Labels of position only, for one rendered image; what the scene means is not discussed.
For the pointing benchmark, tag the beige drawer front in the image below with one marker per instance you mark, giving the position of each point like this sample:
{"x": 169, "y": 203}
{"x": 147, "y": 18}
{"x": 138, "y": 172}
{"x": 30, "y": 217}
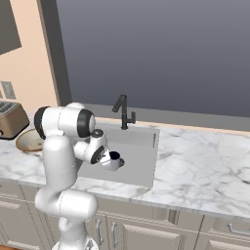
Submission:
{"x": 216, "y": 229}
{"x": 9, "y": 191}

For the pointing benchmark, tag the bronze toaster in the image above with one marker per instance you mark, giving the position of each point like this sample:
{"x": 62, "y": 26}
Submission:
{"x": 11, "y": 121}

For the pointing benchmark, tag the dark grey wall cabinet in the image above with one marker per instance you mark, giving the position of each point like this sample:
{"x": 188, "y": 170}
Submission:
{"x": 8, "y": 26}

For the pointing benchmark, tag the black sink tap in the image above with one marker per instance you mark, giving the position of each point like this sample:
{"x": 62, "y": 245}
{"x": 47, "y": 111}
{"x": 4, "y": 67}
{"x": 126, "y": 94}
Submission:
{"x": 124, "y": 115}

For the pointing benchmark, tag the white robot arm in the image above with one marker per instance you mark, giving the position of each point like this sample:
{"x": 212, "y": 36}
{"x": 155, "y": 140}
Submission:
{"x": 60, "y": 169}

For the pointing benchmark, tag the beige cupboard door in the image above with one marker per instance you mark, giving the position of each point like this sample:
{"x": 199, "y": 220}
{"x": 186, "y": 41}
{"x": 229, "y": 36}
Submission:
{"x": 18, "y": 224}
{"x": 149, "y": 236}
{"x": 103, "y": 232}

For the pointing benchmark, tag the large grey window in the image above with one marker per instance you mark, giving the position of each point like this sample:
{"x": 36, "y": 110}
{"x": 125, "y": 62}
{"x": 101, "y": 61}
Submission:
{"x": 156, "y": 55}

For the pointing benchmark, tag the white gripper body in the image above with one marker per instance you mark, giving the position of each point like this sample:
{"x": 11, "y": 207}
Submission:
{"x": 112, "y": 165}

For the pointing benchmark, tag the brown and white bowl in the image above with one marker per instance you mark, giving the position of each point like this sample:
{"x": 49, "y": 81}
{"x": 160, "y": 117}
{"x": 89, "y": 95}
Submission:
{"x": 27, "y": 142}

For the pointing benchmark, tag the grey sink basin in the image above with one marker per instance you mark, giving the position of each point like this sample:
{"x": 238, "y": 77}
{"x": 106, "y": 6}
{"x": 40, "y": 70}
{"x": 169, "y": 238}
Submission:
{"x": 136, "y": 159}

